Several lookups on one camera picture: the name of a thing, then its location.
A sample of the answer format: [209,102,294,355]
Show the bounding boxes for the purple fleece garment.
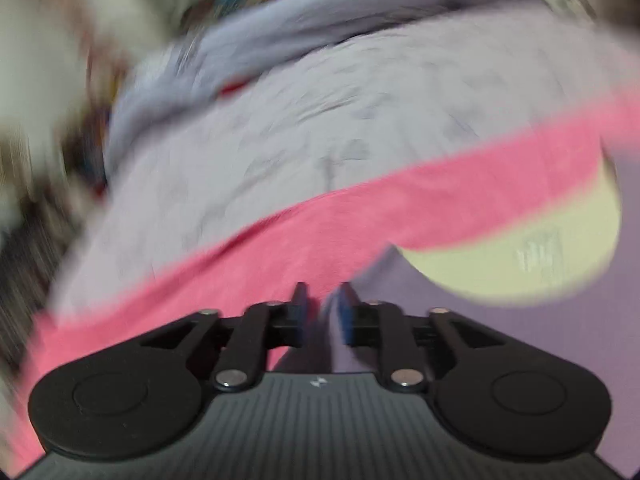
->
[279,153,639,479]

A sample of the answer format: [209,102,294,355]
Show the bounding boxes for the lavender patterned bed sheet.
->
[48,0,639,318]

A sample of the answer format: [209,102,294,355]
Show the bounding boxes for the pink towel blanket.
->
[3,89,639,476]

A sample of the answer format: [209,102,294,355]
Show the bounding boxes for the red item under duvet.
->
[217,79,253,99]

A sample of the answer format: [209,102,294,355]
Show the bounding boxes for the blue-grey floral duvet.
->
[104,0,542,172]

